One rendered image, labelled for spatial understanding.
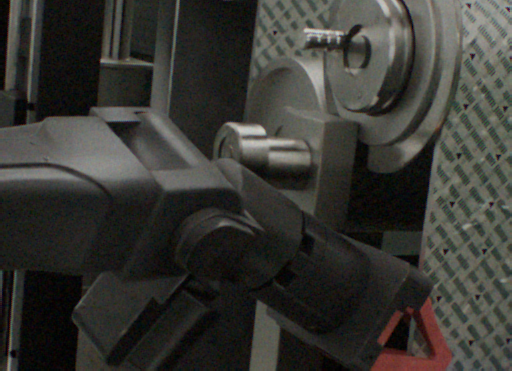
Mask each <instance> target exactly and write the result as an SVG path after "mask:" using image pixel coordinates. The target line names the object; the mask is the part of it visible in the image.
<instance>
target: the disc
mask: <svg viewBox="0 0 512 371"><path fill-rule="evenodd" d="M341 2H342V0H333V3H332V7H331V10H330V15H329V19H328V24H327V29H331V27H332V24H333V21H334V18H335V16H336V14H337V11H338V10H339V7H340V4H341ZM434 2H435V6H436V10H437V17H438V24H439V40H440V46H439V61H438V68H437V73H436V79H435V83H434V87H433V90H432V93H431V96H430V99H429V102H428V105H427V107H426V109H425V111H424V113H423V115H422V117H421V118H420V120H419V122H418V123H417V124H416V126H414V127H413V128H412V129H411V130H410V132H409V133H407V135H406V136H405V137H404V138H403V139H401V140H400V141H398V142H397V143H394V144H392V145H389V146H370V145H367V144H364V143H362V142H361V141H359V140H358V139H357V146H356V154H355V161H356V162H358V163H359V164H360V166H362V167H363V168H365V169H367V170H369V171H372V172H377V173H394V172H398V171H401V170H404V169H406V168H408V167H409V165H411V164H412V163H414V162H416V161H417V160H419V159H420V158H421V157H422V156H423V155H424V154H425V153H426V152H427V150H428V149H429V148H430V147H431V145H432V144H433V143H434V141H435V140H436V138H437V137H438V134H439V132H440V130H441V129H442V127H443V125H445V123H446V121H447V118H448V116H449V114H450V111H451V108H452V106H453V102H454V98H455V95H456V91H457V87H458V83H459V78H460V71H461V64H462V54H463V25H462V14H461V7H460V2H459V0H434ZM323 76H324V88H325V96H326V103H327V107H328V112H329V114H331V115H334V116H338V117H340V115H339V112H338V110H337V107H336V104H335V99H334V95H333V91H332V88H331V85H330V81H329V76H328V69H327V52H324V57H323Z"/></svg>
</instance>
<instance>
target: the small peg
mask: <svg viewBox="0 0 512 371"><path fill-rule="evenodd" d="M344 41H345V38H344V34H343V32H342V31H341V30H331V29H319V28H313V29H312V28H306V27H304V28H302V29H301V30H300V32H299V33H298V38H297V42H298V46H299V48H300V49H301V50H303V51H317V52H319V51H322V52H332V53H340V52H341V51H342V49H343V47H344Z"/></svg>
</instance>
